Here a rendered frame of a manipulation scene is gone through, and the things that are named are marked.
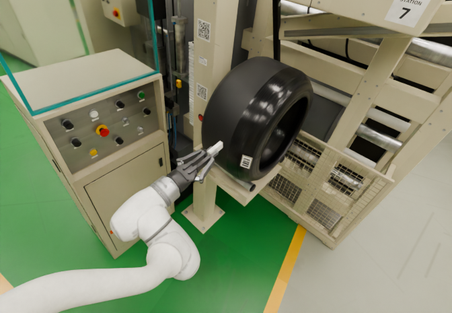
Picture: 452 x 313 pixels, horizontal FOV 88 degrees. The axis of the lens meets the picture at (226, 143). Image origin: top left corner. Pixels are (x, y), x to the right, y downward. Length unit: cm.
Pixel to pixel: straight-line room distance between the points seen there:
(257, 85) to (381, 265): 189
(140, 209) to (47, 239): 162
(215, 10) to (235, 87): 30
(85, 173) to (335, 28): 131
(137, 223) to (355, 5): 99
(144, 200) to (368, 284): 189
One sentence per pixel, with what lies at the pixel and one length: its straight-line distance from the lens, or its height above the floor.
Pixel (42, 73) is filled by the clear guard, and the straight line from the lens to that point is 104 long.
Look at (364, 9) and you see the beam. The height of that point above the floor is 167.
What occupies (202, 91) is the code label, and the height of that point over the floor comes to 122.
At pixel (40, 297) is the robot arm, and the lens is 51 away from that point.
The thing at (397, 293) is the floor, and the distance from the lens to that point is 239.
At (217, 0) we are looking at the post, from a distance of 101.
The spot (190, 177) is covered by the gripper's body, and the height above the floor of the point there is 122.
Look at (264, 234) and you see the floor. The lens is 211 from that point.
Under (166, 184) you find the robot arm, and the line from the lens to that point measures 76.
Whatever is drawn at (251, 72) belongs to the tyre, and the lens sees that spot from 95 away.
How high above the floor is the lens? 184
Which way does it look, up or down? 43 degrees down
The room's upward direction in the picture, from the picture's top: 8 degrees clockwise
